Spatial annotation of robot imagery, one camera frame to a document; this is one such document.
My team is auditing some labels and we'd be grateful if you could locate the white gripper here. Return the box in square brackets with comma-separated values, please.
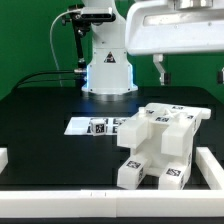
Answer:
[125, 0, 224, 85]

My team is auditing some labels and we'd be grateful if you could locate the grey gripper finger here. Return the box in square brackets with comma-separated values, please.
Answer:
[217, 67, 224, 84]

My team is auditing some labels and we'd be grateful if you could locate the white chair back frame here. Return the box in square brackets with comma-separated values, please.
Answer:
[117, 103, 211, 157]

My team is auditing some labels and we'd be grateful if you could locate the white chair seat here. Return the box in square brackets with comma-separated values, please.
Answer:
[131, 116, 198, 178]

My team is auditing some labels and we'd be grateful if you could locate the white tagged cube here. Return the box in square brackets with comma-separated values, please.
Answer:
[90, 119, 106, 136]
[112, 118, 126, 134]

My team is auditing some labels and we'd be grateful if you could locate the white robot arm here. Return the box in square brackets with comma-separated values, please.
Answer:
[81, 0, 224, 100]

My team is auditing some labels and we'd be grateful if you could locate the white right fence bar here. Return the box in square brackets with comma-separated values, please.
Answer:
[196, 147, 224, 190]

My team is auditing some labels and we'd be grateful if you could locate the white fence bar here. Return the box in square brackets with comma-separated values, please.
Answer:
[0, 190, 224, 218]
[0, 148, 8, 174]
[196, 147, 224, 190]

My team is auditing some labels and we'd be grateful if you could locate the white tagged flat plate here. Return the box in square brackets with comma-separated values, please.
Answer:
[64, 117, 127, 136]

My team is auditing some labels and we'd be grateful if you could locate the white front fence bar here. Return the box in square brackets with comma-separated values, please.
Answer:
[0, 190, 224, 218]

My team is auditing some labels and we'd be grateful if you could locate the white left fence bar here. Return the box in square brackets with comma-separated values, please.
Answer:
[0, 148, 8, 174]

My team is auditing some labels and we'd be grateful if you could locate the black rear camera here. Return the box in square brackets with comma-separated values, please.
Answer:
[80, 7, 116, 23]

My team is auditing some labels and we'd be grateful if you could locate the black base cable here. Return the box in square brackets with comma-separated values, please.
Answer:
[12, 69, 87, 93]

